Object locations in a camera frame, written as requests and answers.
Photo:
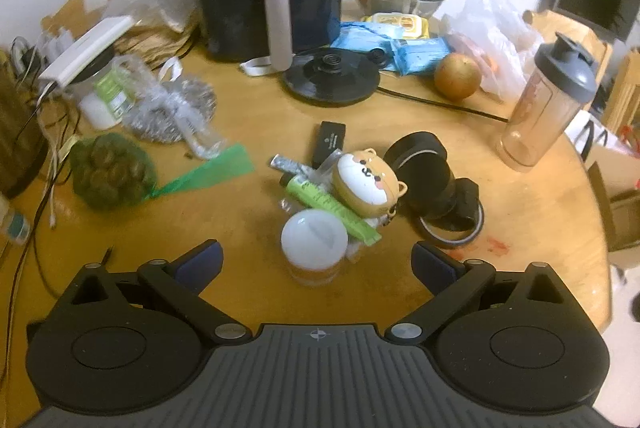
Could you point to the white plastic bag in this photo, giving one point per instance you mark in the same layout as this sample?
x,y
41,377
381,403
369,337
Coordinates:
x,y
492,23

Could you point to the brown onion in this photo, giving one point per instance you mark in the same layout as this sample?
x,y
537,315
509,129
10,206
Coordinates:
x,y
457,77

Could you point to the plastic jar green label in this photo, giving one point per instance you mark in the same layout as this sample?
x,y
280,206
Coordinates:
x,y
107,96

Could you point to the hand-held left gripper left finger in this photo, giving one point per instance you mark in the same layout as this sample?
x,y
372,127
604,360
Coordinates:
x,y
200,264

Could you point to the white paper bag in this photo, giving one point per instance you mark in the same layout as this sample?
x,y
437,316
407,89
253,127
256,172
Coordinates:
x,y
595,136

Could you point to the green net bag of chestnuts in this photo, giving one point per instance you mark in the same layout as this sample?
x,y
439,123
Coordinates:
x,y
107,173

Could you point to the clear shaker bottle grey lid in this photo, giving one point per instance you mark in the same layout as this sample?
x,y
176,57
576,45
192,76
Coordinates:
x,y
542,108

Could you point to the open cardboard box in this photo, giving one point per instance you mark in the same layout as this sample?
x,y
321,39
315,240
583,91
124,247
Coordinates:
x,y
617,213

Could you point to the white ribbon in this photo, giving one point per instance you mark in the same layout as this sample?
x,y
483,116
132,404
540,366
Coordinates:
x,y
255,67

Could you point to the dark tape roll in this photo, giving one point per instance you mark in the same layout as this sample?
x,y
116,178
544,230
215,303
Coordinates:
x,y
450,239

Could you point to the marbled stick sachet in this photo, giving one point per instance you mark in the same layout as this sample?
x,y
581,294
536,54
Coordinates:
x,y
289,164

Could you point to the black kettle base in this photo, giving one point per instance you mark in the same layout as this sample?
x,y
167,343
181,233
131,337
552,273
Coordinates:
x,y
330,81

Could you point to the brown paper bag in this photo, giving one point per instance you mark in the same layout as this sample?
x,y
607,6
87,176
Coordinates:
x,y
150,43

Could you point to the green tube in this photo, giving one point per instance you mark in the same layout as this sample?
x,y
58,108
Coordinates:
x,y
320,200

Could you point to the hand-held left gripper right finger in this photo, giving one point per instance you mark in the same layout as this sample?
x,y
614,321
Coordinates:
x,y
431,264

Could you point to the clear bag of dark seeds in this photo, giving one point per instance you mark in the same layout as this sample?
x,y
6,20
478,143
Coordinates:
x,y
170,111

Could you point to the blue wipes packet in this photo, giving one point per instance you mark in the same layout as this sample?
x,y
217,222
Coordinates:
x,y
420,53
360,36

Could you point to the white lid jar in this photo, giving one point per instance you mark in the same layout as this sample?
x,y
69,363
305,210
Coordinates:
x,y
314,239

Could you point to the white charger plugs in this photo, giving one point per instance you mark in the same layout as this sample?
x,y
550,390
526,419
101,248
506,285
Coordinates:
x,y
55,42

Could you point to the small black box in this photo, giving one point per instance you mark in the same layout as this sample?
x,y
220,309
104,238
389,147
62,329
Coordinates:
x,y
329,139

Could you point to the yellow wipes packet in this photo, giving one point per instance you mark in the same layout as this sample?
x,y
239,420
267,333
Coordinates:
x,y
395,23

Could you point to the steel electric kettle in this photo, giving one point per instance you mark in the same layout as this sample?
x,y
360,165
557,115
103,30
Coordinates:
x,y
17,133

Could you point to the black cylindrical device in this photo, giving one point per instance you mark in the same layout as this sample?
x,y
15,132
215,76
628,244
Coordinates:
x,y
425,168

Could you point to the small toothpick bottle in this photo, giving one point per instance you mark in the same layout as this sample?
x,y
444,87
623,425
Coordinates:
x,y
12,223

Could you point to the white power bank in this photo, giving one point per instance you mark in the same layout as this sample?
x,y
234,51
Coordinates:
x,y
85,48

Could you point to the dog shaped case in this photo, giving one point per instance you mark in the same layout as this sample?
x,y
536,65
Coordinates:
x,y
365,180

